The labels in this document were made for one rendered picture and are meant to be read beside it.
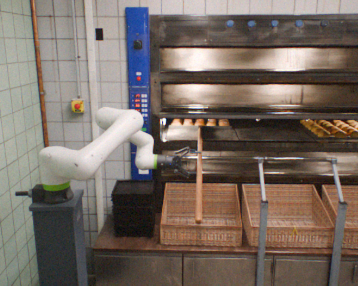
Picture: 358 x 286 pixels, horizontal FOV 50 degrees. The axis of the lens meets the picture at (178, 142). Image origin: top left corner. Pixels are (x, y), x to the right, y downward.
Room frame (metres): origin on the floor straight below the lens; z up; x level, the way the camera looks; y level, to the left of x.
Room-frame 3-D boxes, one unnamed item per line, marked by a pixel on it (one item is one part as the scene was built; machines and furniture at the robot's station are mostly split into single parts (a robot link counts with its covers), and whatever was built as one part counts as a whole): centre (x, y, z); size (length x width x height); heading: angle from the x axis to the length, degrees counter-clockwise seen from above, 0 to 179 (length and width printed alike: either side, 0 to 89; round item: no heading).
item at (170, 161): (2.27, 0.03, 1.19); 0.09 x 0.07 x 0.08; 87
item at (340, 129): (3.21, -1.36, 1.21); 0.61 x 0.48 x 0.06; 178
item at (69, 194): (1.68, 0.63, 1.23); 0.26 x 0.15 x 0.06; 92
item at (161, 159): (2.28, 0.10, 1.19); 0.12 x 0.06 x 0.09; 177
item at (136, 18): (3.76, 0.25, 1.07); 1.93 x 0.16 x 2.15; 178
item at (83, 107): (2.81, 0.74, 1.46); 0.10 x 0.07 x 0.10; 88
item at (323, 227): (2.53, -0.76, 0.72); 0.56 x 0.49 x 0.28; 89
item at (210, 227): (2.55, -0.16, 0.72); 0.56 x 0.49 x 0.28; 87
